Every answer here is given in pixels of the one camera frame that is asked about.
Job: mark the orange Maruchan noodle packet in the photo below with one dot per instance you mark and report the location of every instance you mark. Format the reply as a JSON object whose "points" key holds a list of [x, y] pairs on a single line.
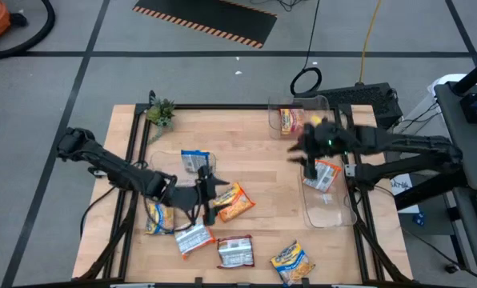
{"points": [[326, 176], [192, 240], [238, 204]]}

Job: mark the white round object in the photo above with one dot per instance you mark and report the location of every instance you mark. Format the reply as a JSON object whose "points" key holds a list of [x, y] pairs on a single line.
{"points": [[442, 82]]}

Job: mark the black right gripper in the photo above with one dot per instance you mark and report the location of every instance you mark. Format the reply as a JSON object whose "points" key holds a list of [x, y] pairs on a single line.
{"points": [[330, 140]]}

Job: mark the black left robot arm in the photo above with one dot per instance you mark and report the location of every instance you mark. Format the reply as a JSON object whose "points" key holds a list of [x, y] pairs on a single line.
{"points": [[114, 170]]}

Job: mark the grey equipment cart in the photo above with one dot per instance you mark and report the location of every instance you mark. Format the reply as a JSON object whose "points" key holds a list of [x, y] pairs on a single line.
{"points": [[474, 160]]}

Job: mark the black hazard-striped floor mat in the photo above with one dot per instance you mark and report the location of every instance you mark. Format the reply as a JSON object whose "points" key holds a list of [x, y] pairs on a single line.
{"points": [[214, 18]]}

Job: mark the yellow gripper tag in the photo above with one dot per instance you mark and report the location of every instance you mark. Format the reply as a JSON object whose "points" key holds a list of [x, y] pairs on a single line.
{"points": [[316, 119]]}

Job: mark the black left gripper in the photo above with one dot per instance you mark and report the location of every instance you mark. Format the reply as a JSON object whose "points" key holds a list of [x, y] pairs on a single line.
{"points": [[190, 198]]}

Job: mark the white paper label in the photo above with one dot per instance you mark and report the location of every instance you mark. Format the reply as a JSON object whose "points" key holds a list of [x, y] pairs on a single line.
{"points": [[402, 186]]}

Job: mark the blue Maruchan noodle packet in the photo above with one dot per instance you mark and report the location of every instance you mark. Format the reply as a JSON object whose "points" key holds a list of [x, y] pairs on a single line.
{"points": [[194, 161], [292, 262], [158, 219]]}

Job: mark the small green succulent plant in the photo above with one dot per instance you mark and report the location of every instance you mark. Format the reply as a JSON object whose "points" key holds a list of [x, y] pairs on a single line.
{"points": [[161, 112]]}

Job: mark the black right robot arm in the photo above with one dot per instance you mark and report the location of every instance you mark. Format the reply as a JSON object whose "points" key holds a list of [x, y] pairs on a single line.
{"points": [[406, 144]]}

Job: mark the black computer case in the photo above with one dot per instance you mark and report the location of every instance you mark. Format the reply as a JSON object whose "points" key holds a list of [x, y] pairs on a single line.
{"points": [[362, 98]]}

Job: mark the black aluminium table frame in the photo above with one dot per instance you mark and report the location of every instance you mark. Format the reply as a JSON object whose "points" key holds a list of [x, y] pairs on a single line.
{"points": [[238, 106]]}

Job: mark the clear plastic bin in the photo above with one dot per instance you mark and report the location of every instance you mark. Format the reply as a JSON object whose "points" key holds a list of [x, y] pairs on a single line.
{"points": [[310, 105], [326, 212], [166, 164]]}

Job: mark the small blue object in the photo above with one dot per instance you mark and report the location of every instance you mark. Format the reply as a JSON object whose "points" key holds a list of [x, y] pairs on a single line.
{"points": [[419, 219]]}

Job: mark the red Maruchan noodle packet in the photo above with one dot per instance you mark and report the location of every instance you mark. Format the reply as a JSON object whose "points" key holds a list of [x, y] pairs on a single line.
{"points": [[235, 252], [288, 121]]}

